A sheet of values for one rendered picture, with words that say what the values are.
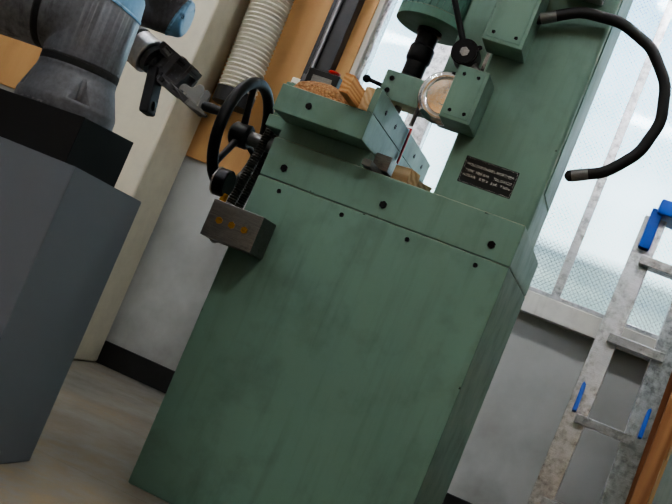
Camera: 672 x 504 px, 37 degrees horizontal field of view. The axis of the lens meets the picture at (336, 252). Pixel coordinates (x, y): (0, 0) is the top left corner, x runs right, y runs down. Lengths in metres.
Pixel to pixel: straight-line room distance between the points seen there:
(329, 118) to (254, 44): 1.72
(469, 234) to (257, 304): 0.47
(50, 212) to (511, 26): 1.03
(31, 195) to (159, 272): 2.13
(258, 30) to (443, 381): 2.09
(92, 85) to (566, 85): 0.99
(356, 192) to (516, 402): 1.66
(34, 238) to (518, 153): 1.02
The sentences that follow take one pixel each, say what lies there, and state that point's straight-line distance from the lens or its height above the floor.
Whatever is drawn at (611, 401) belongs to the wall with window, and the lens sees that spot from 3.60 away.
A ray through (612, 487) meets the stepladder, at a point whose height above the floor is 0.36.
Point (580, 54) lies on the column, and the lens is 2.24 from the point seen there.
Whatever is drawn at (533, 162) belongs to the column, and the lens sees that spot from 2.17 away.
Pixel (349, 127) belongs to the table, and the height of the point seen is 0.86.
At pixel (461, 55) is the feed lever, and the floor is 1.11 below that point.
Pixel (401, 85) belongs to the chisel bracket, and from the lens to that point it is 2.34.
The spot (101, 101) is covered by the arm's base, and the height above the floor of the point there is 0.68.
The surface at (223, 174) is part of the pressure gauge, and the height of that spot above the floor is 0.67.
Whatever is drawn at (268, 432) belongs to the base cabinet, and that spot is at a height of 0.22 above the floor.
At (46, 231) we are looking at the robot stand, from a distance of 1.75.
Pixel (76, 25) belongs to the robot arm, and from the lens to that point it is 1.91.
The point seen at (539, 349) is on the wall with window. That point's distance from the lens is 3.60.
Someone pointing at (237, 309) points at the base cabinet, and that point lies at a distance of 2.12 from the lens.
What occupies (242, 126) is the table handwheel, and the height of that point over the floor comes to 0.83.
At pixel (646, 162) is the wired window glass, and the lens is 3.79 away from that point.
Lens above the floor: 0.47
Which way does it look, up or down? 4 degrees up
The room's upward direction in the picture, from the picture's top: 23 degrees clockwise
